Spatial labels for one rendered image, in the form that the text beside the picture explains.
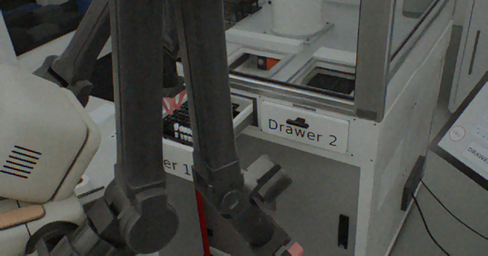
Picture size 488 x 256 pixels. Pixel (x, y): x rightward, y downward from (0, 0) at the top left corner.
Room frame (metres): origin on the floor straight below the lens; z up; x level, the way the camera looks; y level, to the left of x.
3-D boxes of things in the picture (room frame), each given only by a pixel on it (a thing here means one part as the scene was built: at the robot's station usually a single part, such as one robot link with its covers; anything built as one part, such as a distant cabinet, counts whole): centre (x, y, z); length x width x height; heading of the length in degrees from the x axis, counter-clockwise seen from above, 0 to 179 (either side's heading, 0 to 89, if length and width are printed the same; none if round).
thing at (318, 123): (1.29, -0.18, 0.87); 0.29 x 0.02 x 0.11; 57
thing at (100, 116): (1.63, 0.54, 0.77); 0.13 x 0.09 x 0.02; 144
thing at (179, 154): (1.20, 0.26, 0.87); 0.29 x 0.02 x 0.11; 57
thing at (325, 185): (1.84, -0.22, 0.40); 1.03 x 0.95 x 0.80; 57
